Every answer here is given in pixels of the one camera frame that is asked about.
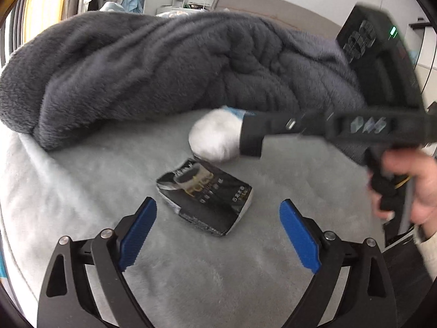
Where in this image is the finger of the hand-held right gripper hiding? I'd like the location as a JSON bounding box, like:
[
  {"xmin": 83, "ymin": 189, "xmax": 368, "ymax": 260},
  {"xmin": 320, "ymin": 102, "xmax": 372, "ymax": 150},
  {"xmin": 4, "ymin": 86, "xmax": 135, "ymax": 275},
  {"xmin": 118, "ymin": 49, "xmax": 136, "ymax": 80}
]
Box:
[{"xmin": 239, "ymin": 110, "xmax": 330, "ymax": 158}]

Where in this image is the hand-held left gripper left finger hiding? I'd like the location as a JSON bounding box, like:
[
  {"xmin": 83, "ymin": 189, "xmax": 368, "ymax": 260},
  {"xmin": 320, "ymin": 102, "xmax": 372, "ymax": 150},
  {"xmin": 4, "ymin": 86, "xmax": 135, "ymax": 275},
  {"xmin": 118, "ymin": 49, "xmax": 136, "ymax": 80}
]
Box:
[{"xmin": 37, "ymin": 196, "xmax": 158, "ymax": 328}]

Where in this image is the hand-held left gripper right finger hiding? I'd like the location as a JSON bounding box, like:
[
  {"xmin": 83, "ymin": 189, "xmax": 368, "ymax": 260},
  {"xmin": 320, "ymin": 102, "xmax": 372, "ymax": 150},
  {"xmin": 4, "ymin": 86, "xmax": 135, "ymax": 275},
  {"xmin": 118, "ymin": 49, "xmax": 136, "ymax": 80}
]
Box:
[{"xmin": 279, "ymin": 198, "xmax": 398, "ymax": 328}]

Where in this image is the white fluffy wad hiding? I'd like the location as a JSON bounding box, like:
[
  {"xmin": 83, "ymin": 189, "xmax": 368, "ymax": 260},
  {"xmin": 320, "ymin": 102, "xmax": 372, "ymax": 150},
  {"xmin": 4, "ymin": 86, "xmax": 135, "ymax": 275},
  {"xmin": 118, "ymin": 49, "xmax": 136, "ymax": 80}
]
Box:
[{"xmin": 189, "ymin": 107, "xmax": 246, "ymax": 163}]

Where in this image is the black printed packet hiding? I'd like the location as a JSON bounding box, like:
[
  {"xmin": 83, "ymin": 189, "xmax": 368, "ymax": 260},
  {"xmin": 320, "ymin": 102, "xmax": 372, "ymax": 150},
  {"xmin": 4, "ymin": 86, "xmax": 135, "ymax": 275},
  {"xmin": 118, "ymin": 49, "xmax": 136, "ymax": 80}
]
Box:
[{"xmin": 156, "ymin": 157, "xmax": 253, "ymax": 237}]

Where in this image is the person's right forearm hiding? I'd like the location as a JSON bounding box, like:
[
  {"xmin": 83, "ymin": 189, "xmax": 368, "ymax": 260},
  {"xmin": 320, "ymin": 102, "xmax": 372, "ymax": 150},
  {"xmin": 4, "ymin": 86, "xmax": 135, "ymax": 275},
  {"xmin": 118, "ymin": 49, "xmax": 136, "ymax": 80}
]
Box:
[{"xmin": 415, "ymin": 227, "xmax": 437, "ymax": 281}]

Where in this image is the person's right hand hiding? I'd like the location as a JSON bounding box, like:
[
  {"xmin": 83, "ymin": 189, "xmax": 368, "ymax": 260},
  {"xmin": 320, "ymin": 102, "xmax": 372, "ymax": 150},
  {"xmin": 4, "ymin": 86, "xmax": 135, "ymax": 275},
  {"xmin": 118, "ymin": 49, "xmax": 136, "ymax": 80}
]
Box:
[{"xmin": 370, "ymin": 150, "xmax": 437, "ymax": 226}]

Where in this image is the bed with grey fleece sheet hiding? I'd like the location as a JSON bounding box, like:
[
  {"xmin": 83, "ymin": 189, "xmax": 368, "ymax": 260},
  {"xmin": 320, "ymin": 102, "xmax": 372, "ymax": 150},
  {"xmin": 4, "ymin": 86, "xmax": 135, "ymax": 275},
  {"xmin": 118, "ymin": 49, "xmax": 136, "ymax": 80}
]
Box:
[{"xmin": 0, "ymin": 109, "xmax": 388, "ymax": 328}]

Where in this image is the beige upholstered headboard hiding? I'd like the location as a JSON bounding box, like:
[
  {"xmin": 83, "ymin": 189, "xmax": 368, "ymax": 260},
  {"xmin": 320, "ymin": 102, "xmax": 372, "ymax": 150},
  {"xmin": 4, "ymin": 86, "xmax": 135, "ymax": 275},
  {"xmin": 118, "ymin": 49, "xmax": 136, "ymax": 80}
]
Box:
[{"xmin": 213, "ymin": 0, "xmax": 354, "ymax": 42}]

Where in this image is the dark grey fleece blanket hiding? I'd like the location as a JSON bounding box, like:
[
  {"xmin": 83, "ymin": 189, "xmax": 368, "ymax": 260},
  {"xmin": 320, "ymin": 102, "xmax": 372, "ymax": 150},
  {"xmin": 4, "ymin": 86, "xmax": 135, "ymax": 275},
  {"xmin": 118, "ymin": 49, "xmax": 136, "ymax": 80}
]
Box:
[{"xmin": 0, "ymin": 11, "xmax": 373, "ymax": 165}]

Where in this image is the yellow curtain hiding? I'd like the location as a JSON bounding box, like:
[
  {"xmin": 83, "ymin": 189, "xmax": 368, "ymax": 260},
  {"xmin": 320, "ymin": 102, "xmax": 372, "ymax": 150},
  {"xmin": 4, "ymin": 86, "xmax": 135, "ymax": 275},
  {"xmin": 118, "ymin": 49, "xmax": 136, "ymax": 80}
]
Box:
[{"xmin": 20, "ymin": 0, "xmax": 73, "ymax": 46}]

